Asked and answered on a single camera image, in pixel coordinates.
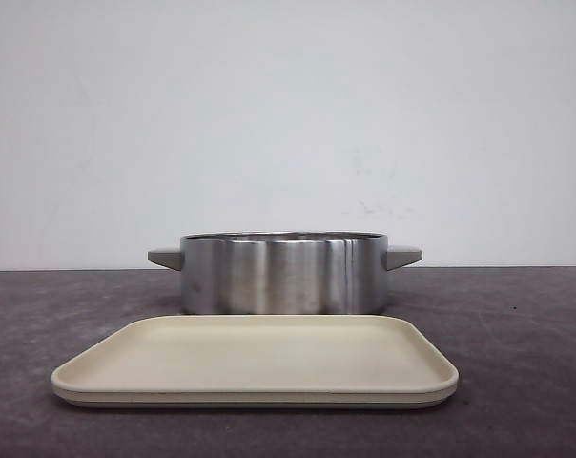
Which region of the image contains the cream rectangular plastic tray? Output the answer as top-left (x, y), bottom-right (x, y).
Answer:
top-left (51, 315), bottom-right (459, 408)

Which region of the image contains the stainless steel steamer pot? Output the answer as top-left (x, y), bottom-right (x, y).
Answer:
top-left (148, 232), bottom-right (422, 315)

